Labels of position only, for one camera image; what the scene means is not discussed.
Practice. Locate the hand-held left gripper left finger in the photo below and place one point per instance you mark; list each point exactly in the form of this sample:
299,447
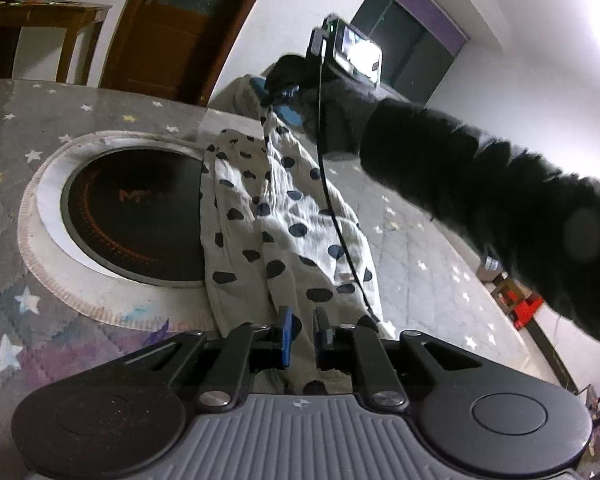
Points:
285,336

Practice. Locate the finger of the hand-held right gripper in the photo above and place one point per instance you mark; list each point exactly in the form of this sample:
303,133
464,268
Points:
292,112
285,72

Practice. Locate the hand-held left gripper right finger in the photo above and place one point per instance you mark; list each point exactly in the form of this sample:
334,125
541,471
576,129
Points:
321,336

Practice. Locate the white polka dot garment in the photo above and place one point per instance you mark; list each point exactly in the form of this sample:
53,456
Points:
280,230

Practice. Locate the person's right forearm black sleeve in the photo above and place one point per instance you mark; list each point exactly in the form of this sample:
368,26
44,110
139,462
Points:
480,180

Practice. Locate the dark window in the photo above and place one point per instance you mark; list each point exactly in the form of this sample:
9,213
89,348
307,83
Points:
405,45

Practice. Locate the brown wooden door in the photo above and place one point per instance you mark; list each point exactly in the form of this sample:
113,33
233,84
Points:
180,25

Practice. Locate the round black table heater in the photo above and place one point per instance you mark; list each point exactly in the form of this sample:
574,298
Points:
130,210

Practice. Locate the brown wooden side table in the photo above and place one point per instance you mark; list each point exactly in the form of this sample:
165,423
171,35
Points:
45,20

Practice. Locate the grey star printed table cover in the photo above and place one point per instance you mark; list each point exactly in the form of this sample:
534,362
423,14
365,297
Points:
10,170

